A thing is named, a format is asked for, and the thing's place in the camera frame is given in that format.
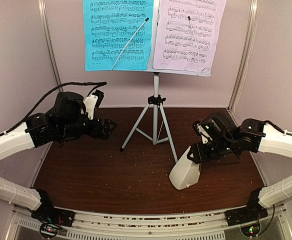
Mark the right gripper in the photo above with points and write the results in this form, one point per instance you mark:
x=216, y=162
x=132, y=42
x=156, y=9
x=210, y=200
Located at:
x=198, y=159

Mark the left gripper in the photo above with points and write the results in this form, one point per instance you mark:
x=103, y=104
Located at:
x=95, y=133

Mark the white metronome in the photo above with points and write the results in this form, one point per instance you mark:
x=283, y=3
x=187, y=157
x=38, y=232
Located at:
x=185, y=172

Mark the white perforated music stand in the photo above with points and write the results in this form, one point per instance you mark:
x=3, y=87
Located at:
x=152, y=122

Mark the lilac sheet music page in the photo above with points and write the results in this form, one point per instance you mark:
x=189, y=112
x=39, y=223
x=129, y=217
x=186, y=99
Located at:
x=187, y=35

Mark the blue sheet music page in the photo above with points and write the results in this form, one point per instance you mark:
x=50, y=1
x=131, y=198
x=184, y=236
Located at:
x=118, y=34

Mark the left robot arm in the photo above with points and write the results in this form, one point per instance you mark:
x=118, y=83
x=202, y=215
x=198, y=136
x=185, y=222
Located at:
x=33, y=132

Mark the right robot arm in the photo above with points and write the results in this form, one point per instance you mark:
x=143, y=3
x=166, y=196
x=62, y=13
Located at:
x=265, y=137

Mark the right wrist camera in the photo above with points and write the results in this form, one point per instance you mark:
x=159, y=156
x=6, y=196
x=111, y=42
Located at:
x=199, y=130

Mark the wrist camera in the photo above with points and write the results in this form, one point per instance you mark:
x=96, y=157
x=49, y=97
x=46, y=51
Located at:
x=199, y=130
x=92, y=101

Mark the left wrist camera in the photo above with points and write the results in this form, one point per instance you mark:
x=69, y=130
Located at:
x=92, y=101

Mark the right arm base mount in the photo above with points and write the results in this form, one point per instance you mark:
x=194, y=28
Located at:
x=248, y=219

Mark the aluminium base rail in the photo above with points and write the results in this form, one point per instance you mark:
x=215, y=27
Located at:
x=205, y=225

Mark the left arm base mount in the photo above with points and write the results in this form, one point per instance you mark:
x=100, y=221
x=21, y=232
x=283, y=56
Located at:
x=53, y=220

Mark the left aluminium corner post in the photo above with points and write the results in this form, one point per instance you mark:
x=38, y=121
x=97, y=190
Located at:
x=47, y=34

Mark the aluminium corner post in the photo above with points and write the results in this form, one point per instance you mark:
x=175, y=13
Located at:
x=247, y=49
x=47, y=34

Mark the right aluminium corner post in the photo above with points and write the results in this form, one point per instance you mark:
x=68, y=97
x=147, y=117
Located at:
x=247, y=49

